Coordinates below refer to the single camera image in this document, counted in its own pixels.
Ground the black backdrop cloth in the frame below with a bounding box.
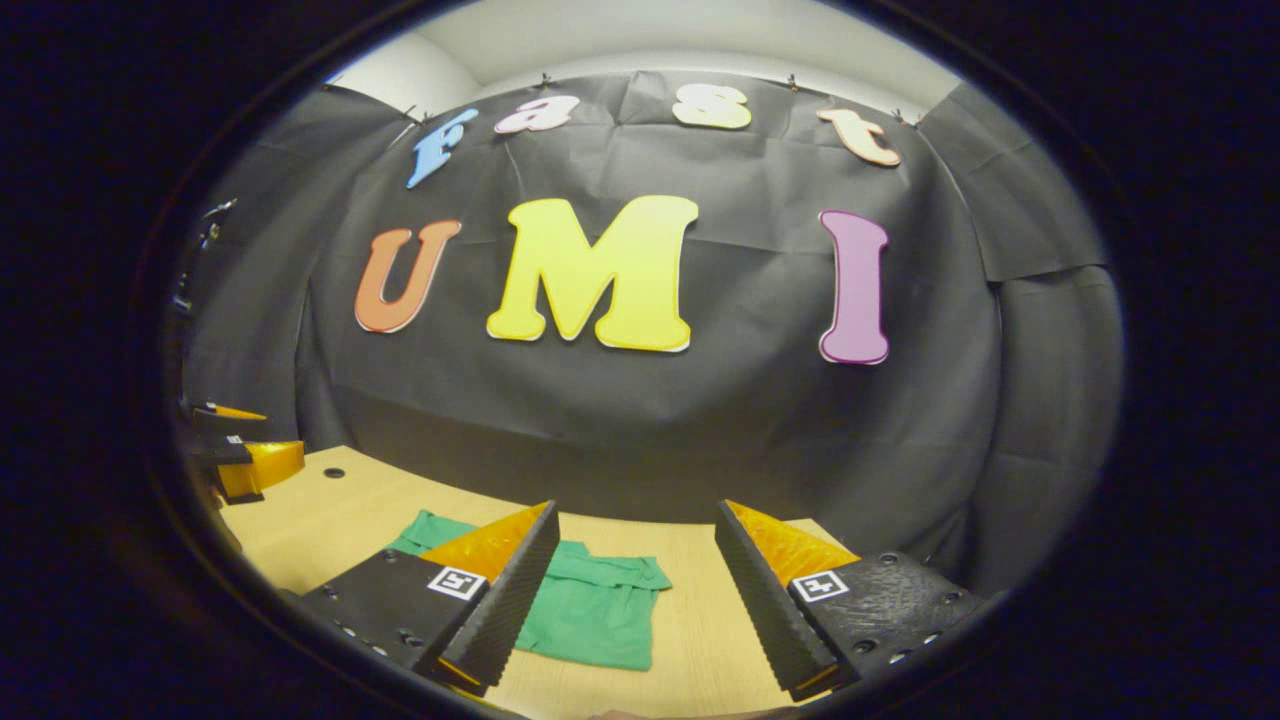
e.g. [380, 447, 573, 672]
[180, 70, 1126, 601]

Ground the green T-shirt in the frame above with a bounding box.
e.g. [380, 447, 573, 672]
[385, 509, 673, 672]

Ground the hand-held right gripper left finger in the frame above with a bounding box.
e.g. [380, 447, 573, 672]
[298, 501, 561, 698]

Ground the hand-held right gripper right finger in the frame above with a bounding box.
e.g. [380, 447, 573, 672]
[714, 500, 1001, 703]

